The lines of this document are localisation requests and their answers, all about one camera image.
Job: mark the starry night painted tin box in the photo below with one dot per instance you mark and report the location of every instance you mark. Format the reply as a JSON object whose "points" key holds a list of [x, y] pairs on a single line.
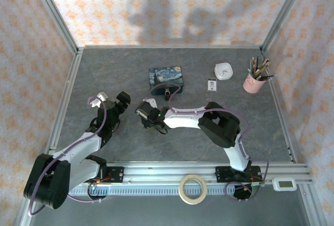
{"points": [[167, 76]]}

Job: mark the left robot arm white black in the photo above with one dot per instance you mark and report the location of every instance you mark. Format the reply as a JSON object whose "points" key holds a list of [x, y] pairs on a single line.
{"points": [[78, 150]]}

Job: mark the small badge card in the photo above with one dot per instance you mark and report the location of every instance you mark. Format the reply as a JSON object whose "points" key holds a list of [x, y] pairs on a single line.
{"points": [[212, 85]]}

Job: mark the masking tape roll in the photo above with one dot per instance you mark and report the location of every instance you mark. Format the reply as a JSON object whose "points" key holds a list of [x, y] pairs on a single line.
{"points": [[182, 194]]}

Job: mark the white square desk clock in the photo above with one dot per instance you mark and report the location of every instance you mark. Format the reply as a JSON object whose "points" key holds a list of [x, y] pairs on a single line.
{"points": [[224, 71]]}

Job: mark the pink pencil cup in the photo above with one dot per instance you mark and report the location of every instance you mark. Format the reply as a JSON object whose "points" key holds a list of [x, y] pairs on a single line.
{"points": [[252, 83]]}

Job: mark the green pencil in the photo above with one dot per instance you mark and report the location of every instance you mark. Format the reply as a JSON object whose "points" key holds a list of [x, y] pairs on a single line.
{"points": [[256, 64]]}

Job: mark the yellow pencil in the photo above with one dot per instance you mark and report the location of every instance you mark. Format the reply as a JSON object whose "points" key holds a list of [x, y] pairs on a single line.
{"points": [[263, 66]]}

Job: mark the black pencil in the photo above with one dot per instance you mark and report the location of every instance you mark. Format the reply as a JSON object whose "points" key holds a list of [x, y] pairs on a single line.
{"points": [[269, 76]]}

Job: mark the white digital display device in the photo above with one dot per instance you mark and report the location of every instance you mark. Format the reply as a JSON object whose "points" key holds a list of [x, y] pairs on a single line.
{"points": [[284, 184]]}

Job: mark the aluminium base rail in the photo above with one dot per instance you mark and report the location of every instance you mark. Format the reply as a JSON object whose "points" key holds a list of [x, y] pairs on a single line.
{"points": [[161, 171]]}

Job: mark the aluminium side rail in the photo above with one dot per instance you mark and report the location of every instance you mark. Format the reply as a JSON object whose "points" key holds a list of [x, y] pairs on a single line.
{"points": [[281, 116], [65, 100]]}

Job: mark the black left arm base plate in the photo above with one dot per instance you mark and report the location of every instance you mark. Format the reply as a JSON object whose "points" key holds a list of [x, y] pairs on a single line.
{"points": [[116, 175]]}

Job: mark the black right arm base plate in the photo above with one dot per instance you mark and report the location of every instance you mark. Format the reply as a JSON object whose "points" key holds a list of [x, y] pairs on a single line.
{"points": [[224, 175]]}

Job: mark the aluminium frame post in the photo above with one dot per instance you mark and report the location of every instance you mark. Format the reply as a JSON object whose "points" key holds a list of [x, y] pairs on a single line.
{"points": [[54, 14], [284, 12]]}

